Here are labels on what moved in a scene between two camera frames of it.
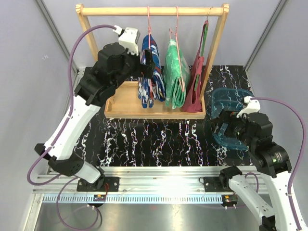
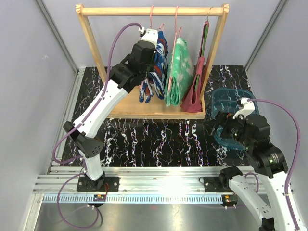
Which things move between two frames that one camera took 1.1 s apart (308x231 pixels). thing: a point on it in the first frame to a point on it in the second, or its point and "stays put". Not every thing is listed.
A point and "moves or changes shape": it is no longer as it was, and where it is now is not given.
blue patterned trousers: (149, 89) moves or changes shape
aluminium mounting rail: (138, 185) stays put
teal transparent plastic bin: (229, 99) stays put
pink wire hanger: (149, 32) to (162, 25)
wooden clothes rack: (124, 103) stays put
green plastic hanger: (203, 47) stays put
